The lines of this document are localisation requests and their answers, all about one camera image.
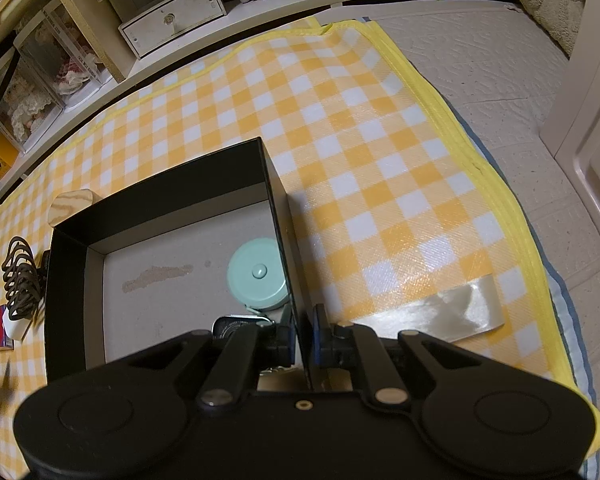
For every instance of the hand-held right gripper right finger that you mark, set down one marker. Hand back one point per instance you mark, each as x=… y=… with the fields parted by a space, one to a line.
x=321 y=332

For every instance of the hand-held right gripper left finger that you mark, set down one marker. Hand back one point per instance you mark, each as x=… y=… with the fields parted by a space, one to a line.
x=292 y=332

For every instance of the white charger block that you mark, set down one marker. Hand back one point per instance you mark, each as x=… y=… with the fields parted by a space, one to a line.
x=17 y=330

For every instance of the mint round tape measure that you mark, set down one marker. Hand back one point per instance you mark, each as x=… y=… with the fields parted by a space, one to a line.
x=257 y=272

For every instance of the wooden block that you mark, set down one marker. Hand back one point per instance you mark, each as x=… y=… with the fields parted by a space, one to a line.
x=70 y=205

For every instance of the black cardboard box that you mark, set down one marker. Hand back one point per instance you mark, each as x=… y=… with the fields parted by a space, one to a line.
x=155 y=195

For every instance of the clear tape strip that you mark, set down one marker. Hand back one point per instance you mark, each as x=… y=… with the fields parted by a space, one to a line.
x=430 y=310

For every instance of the yellow checked mat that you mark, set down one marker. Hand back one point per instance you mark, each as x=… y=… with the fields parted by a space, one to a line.
x=380 y=160

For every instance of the clear doll display case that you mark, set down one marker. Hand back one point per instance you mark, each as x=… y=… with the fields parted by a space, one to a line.
x=72 y=65
x=22 y=105

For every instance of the black headband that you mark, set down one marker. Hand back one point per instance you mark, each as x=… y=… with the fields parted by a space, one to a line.
x=5 y=85

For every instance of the small white drawer cabinet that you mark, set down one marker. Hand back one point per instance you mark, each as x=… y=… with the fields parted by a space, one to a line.
x=175 y=15

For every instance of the wooden shelf unit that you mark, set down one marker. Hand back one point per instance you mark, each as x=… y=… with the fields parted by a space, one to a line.
x=87 y=35

